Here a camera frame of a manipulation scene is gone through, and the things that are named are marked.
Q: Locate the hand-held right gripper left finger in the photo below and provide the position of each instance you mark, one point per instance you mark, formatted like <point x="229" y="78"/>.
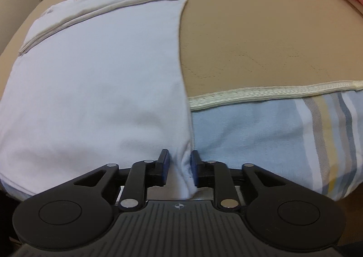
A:
<point x="164" y="167"/>

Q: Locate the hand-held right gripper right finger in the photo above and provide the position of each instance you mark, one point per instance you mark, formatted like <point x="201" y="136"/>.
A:
<point x="195" y="167"/>

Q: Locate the white t-shirt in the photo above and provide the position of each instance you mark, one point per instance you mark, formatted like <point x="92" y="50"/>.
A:
<point x="99" y="89"/>

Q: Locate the striped light blue bed sheet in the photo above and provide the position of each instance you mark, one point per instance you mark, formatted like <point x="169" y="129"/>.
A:
<point x="255" y="132"/>

